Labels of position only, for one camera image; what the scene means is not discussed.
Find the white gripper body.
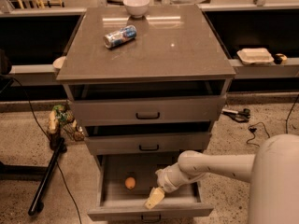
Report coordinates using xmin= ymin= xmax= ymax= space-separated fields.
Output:
xmin=155 ymin=163 xmax=206 ymax=193

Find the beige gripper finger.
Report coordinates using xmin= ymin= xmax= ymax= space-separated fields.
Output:
xmin=145 ymin=187 xmax=164 ymax=209

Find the orange fruit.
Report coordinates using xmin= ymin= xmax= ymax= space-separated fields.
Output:
xmin=124 ymin=176 xmax=136 ymax=189

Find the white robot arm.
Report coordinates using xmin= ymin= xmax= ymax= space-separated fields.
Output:
xmin=145 ymin=134 xmax=299 ymax=224

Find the grey bottom drawer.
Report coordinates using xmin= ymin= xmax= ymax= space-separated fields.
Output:
xmin=88 ymin=152 xmax=213 ymax=223

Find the grey drawer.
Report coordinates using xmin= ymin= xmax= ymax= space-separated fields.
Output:
xmin=85 ymin=121 xmax=211 ymax=155
xmin=88 ymin=152 xmax=213 ymax=223
xmin=70 ymin=79 xmax=228 ymax=126

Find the grey middle drawer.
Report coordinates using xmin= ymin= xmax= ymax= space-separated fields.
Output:
xmin=85 ymin=121 xmax=211 ymax=155

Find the grey top drawer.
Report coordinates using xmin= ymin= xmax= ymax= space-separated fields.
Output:
xmin=70 ymin=79 xmax=228 ymax=126

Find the grey drawer cabinet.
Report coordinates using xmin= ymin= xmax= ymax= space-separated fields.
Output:
xmin=55 ymin=4 xmax=237 ymax=224

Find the black metal stand leg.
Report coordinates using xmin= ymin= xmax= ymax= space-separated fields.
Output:
xmin=28 ymin=138 xmax=64 ymax=217

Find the white foam takeout container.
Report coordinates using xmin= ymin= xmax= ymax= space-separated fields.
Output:
xmin=236 ymin=48 xmax=274 ymax=65

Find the blue silver soda can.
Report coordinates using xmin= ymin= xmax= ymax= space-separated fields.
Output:
xmin=103 ymin=25 xmax=137 ymax=49

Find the small black yellow object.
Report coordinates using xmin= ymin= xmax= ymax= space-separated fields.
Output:
xmin=274 ymin=53 xmax=288 ymax=64

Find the white ceramic bowl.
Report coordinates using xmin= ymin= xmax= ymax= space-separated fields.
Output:
xmin=123 ymin=0 xmax=150 ymax=18

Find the wire basket with toy fruit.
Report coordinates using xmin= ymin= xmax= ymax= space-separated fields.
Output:
xmin=48 ymin=105 xmax=85 ymax=144

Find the small white dish on rail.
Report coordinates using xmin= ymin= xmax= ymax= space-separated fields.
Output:
xmin=52 ymin=56 xmax=66 ymax=71

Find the thin black floor cable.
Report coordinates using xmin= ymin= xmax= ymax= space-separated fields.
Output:
xmin=0 ymin=75 xmax=82 ymax=224

